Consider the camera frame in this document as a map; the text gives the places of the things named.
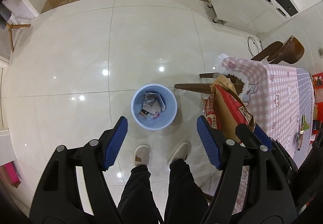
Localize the brown red paper bag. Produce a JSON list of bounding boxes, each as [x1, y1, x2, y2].
[[203, 75, 255, 138]]

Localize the blue plastic trash bin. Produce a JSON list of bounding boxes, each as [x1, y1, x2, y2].
[[131, 83, 177, 130]]

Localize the trash inside bin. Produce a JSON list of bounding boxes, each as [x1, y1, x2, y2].
[[139, 92, 166, 119]]

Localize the left white slipper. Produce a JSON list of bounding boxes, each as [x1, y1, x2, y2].
[[134, 145, 151, 167]]

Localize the white slipper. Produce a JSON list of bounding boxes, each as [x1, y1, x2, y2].
[[169, 142, 192, 165], [134, 145, 151, 167]]

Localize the right white slipper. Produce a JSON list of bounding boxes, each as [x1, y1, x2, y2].
[[169, 142, 192, 165]]

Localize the person black trouser legs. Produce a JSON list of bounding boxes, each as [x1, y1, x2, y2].
[[118, 159, 209, 223]]

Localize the red gold candy wrapper pile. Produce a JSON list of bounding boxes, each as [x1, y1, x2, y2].
[[296, 115, 310, 151]]

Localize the pink checkered tablecloth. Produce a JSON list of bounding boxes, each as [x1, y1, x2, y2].
[[214, 52, 316, 215]]

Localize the red decorations pile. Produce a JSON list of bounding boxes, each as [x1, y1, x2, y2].
[[312, 73, 323, 134]]

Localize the wooden drying rack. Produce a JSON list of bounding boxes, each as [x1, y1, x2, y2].
[[6, 23, 31, 52]]

